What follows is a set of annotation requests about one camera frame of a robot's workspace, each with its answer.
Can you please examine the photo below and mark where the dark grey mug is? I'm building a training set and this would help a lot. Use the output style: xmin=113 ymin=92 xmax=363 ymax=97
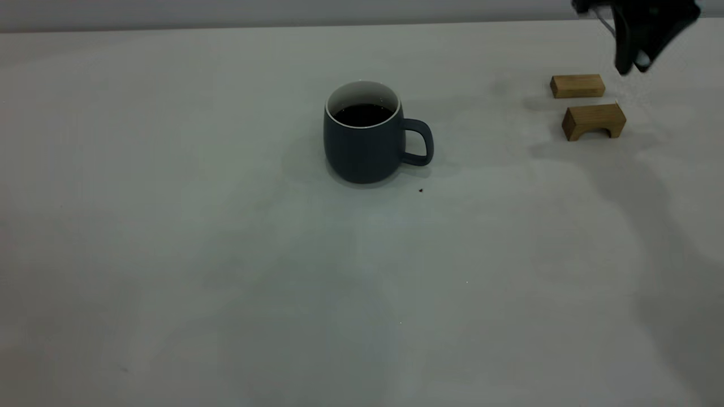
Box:
xmin=323 ymin=80 xmax=435 ymax=185

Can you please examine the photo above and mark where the arched wooden block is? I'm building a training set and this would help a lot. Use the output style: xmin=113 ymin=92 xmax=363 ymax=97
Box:
xmin=562 ymin=103 xmax=627 ymax=142

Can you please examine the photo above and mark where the metal spoon with white handle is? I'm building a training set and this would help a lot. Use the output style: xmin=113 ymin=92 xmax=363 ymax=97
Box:
xmin=571 ymin=0 xmax=652 ymax=67

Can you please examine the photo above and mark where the flat rectangular wooden block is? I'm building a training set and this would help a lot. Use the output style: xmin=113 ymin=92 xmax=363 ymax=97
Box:
xmin=550 ymin=74 xmax=606 ymax=99

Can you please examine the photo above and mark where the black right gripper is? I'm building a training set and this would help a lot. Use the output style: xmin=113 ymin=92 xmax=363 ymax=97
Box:
xmin=614 ymin=0 xmax=702 ymax=75

